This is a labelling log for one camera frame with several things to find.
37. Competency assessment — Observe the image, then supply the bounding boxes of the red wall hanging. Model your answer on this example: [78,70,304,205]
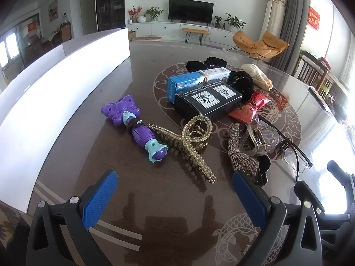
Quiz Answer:
[308,6,321,29]

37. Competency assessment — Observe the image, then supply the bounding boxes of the black remote control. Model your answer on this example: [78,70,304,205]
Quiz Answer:
[308,86,330,108]

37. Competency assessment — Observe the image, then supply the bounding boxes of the clear plastic hair claw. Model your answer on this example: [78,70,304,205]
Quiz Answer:
[240,123,280,157]

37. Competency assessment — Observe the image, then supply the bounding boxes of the red flowers in vase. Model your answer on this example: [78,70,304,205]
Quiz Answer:
[128,6,142,23]

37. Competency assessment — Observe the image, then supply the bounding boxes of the purple butterfly toy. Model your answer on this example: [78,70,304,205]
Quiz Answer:
[101,94,169,162]

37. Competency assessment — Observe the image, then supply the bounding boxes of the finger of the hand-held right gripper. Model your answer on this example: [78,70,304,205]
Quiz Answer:
[294,181,326,215]
[327,159,355,192]

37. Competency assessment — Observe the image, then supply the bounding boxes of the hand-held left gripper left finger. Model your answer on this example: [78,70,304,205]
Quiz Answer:
[26,170,118,266]

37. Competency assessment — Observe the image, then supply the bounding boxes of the large leafy potted plant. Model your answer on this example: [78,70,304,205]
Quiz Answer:
[224,13,247,31]

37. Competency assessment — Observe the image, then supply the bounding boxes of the black hair clip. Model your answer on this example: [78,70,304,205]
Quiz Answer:
[254,154,272,187]

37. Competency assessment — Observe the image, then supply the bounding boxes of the cream covered standing air conditioner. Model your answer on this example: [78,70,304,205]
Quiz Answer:
[262,0,286,41]

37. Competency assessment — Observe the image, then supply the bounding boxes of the dark glass display cabinet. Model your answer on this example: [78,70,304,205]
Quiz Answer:
[95,0,126,32]

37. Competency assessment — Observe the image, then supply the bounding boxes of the cream mesh cloth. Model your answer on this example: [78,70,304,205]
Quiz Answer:
[240,63,274,92]

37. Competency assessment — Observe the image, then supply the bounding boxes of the orange lounge chair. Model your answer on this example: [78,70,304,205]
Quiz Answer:
[227,30,290,60]

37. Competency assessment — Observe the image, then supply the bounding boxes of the black scrunchie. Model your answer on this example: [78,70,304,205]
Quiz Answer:
[229,70,255,102]

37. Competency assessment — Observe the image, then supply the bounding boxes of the black flat television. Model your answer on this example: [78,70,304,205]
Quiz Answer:
[169,0,215,23]

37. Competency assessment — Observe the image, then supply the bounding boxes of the grey curtain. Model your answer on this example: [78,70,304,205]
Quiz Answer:
[279,0,311,74]

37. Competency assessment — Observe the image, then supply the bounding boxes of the red packet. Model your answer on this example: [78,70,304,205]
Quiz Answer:
[229,91,271,124]

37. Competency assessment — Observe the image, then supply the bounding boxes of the black frame eyeglasses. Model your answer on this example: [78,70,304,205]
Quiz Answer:
[256,115,313,183]

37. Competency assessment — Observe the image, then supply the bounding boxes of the rhinestone bow hair clip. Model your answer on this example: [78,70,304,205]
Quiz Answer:
[227,122,258,176]

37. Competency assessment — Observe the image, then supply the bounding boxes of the white television cabinet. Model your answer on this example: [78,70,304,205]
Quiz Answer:
[128,19,239,45]

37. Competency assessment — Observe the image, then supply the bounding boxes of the brown wooden side cabinet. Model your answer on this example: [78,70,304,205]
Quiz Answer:
[59,22,72,43]

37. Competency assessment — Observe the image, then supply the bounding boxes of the framed wall painting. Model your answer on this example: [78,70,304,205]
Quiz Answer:
[48,0,59,22]

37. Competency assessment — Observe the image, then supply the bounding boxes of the gold pearl hair claw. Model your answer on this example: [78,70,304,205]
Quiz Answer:
[147,114,218,184]

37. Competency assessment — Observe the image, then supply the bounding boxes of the brown patterned glass desktop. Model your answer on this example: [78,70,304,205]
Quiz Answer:
[28,41,355,266]

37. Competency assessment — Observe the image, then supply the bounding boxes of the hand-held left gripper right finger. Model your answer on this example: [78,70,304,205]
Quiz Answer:
[232,170,323,266]

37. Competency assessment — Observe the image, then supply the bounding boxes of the black cardboard box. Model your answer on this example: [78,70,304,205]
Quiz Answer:
[174,79,243,122]

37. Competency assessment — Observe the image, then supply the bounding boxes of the blue and white carton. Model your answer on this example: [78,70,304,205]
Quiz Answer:
[167,69,231,102]

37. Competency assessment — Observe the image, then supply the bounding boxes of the wooden bench with metal legs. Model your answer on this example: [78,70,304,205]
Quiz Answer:
[181,28,209,45]

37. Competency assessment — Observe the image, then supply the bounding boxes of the black knit cloth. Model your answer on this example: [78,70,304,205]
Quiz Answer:
[204,57,228,68]
[186,60,207,72]

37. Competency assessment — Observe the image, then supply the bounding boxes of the dark wooden chair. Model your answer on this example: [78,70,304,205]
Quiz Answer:
[297,50,333,89]

